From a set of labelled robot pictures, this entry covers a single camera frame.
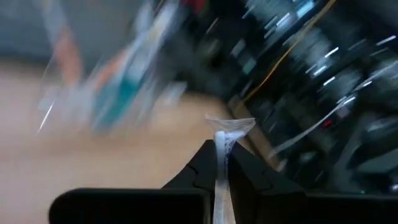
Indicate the teal toothpaste tube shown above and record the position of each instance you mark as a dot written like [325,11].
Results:
[118,99]

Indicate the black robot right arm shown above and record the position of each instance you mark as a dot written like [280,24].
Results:
[379,133]

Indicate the orange white toothbrush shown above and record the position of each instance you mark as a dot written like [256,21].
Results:
[68,56]
[107,73]

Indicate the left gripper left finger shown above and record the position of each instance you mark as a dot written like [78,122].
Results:
[202,174]

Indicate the purple white toothbrush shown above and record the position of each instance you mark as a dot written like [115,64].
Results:
[155,37]
[221,155]

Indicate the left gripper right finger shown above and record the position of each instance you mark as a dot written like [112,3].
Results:
[255,193]

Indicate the clear acrylic organizer holder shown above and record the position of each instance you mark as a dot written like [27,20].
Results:
[77,102]

